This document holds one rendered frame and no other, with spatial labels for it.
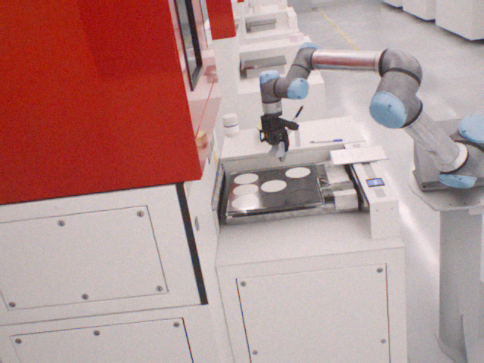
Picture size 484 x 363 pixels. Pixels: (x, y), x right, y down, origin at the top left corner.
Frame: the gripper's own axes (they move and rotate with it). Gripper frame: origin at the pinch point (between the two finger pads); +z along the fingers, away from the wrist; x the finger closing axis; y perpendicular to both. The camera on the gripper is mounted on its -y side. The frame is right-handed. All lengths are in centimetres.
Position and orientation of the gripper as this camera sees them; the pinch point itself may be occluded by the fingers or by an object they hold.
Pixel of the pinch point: (282, 158)
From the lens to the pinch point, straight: 205.6
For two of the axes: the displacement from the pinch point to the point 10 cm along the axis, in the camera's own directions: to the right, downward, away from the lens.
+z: 1.4, 9.0, 4.1
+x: 6.5, 2.3, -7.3
